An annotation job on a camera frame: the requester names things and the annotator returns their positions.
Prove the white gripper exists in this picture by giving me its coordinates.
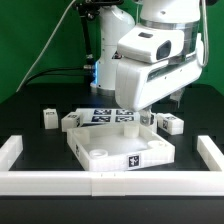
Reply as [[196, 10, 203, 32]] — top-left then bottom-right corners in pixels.
[[114, 49, 203, 126]]

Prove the white square tabletop tray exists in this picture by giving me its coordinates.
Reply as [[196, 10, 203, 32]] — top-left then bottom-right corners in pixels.
[[67, 122, 175, 172]]

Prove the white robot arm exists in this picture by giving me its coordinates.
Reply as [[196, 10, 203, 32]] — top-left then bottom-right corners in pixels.
[[91, 0, 209, 125]]

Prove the white base tag plate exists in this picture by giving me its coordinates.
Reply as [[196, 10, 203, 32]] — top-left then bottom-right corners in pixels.
[[74, 107, 143, 128]]

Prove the white U-shaped fence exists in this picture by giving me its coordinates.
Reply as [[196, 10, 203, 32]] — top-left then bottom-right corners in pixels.
[[0, 135, 224, 196]]

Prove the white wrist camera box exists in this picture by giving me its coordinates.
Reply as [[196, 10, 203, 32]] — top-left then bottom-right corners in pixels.
[[117, 24, 184, 64]]

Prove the black cable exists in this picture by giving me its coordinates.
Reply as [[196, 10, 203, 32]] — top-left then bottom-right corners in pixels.
[[24, 67, 88, 87]]

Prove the black camera stand pole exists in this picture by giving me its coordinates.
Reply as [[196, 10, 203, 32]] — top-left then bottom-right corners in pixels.
[[72, 0, 124, 90]]

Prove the white cable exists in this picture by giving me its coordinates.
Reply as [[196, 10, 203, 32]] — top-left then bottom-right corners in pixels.
[[15, 0, 78, 93]]

